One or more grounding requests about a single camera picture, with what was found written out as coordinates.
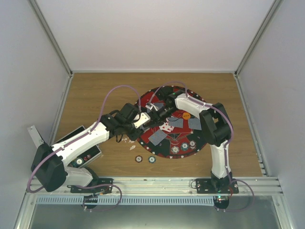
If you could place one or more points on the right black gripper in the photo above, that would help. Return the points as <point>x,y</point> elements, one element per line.
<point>157,119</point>

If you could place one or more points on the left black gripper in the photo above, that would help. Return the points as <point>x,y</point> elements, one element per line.
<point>134,136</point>

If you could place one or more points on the face up hearts card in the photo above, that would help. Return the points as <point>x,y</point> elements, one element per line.
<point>166,127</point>

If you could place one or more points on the face down card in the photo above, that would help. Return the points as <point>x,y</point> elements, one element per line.
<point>176,123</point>

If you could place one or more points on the orange big blind button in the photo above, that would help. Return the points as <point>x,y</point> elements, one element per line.
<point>186,116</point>

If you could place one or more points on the red black chip stack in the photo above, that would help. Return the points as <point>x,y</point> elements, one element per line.
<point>138,159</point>

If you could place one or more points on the purple chips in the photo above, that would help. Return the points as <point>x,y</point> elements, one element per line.
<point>175,150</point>

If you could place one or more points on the dealt blue playing card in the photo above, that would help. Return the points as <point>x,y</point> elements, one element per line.
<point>194,124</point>

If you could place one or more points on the teal chips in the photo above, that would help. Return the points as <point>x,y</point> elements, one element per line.
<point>184,146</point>

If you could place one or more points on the teal blue chip stack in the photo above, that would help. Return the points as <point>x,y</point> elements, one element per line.
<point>152,159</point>

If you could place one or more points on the red chips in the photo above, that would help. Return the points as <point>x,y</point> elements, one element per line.
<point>192,144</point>

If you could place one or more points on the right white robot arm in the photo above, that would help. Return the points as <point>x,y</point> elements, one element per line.
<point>215,125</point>

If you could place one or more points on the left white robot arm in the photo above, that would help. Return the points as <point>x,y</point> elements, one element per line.
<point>51,163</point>

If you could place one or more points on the white plastic wrap scraps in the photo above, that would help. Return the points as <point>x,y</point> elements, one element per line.
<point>129,144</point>

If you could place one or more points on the round red black poker mat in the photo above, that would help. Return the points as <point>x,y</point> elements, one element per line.
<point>181,136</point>

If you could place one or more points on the chip stack in case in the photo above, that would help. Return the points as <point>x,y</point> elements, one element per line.
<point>78,162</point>

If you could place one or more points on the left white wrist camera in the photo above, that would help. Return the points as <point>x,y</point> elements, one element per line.
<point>141,119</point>

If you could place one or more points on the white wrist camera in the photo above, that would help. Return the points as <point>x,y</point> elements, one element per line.
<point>151,107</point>
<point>141,119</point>

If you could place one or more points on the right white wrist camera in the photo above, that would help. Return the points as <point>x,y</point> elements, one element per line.
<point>151,107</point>

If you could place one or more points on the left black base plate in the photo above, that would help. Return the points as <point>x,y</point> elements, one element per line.
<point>96,186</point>

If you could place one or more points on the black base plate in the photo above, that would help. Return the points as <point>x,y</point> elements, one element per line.
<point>96,186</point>
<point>204,186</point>

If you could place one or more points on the slotted grey cable duct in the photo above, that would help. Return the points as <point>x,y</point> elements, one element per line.
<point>127,200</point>

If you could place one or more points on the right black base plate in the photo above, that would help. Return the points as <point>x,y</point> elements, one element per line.
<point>204,186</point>

